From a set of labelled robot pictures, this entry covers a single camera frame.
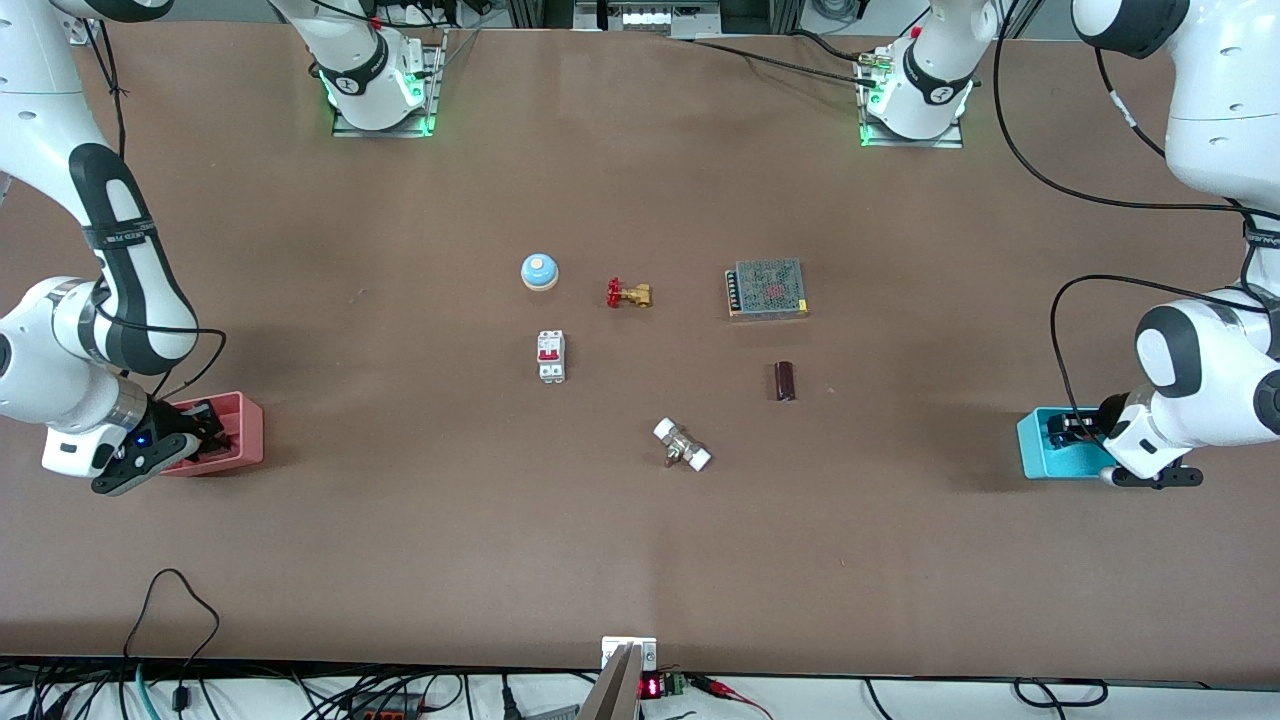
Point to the white red circuit breaker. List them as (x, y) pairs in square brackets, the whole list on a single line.
[(551, 357)]

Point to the white metal bracket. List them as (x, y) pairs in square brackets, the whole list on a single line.
[(612, 648)]

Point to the blue call bell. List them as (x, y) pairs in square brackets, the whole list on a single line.
[(539, 272)]

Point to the white power strip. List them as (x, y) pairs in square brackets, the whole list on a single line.
[(645, 15)]

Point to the red clip lead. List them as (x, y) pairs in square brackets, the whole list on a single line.
[(735, 692)]

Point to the teal plastic bin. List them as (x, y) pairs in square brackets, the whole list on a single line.
[(1035, 450)]

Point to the dark brown cylindrical capacitor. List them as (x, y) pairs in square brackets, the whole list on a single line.
[(785, 382)]

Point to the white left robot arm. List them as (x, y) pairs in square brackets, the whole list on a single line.
[(1210, 380)]

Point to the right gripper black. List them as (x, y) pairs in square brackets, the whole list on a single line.
[(172, 417)]

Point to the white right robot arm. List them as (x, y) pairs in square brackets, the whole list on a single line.
[(60, 330)]

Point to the red digit display module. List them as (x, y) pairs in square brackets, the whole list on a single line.
[(652, 686)]

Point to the white-ended brass pipe fitting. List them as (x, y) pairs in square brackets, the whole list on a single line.
[(683, 445)]

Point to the pink plastic bin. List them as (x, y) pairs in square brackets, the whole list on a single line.
[(245, 430)]

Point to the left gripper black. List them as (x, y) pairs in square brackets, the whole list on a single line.
[(1103, 414)]

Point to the metal mesh power supply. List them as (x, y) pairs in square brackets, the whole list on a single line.
[(768, 287)]

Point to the grey aluminium bar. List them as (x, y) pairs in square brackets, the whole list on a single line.
[(615, 690)]

